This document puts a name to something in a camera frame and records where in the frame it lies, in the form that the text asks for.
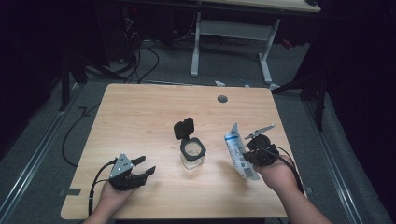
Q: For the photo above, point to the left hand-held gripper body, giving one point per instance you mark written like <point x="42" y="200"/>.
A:
<point x="122" y="168"/>

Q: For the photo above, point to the person's right hand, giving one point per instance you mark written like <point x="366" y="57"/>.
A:
<point x="277" y="175"/>

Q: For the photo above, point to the white metal frame desk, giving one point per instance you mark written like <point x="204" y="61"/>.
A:
<point x="233" y="29"/>

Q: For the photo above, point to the small white plug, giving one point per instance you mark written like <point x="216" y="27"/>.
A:
<point x="219" y="83"/>

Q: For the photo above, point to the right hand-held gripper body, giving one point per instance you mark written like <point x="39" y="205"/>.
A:
<point x="261" y="149"/>

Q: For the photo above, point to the person's left hand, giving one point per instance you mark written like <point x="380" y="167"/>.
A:
<point x="115" y="196"/>

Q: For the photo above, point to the glass jar with black lid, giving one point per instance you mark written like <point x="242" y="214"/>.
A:
<point x="193" y="152"/>

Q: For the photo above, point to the grey round table grommet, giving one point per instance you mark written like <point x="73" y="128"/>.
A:
<point x="222" y="99"/>

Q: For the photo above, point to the black metal stand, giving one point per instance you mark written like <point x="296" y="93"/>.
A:
<point x="64" y="84"/>
<point x="319" y="99"/>

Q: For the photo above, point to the white and blue pouch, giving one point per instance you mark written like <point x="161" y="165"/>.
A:
<point x="238" y="152"/>

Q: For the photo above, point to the small red object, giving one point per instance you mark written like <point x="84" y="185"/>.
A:
<point x="287" y="44"/>

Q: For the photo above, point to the metal floor rail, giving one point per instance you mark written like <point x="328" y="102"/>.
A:
<point x="330" y="155"/>
<point x="37" y="155"/>

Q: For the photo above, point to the grey tape strip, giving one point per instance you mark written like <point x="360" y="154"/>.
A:
<point x="308" y="189"/>
<point x="70" y="192"/>

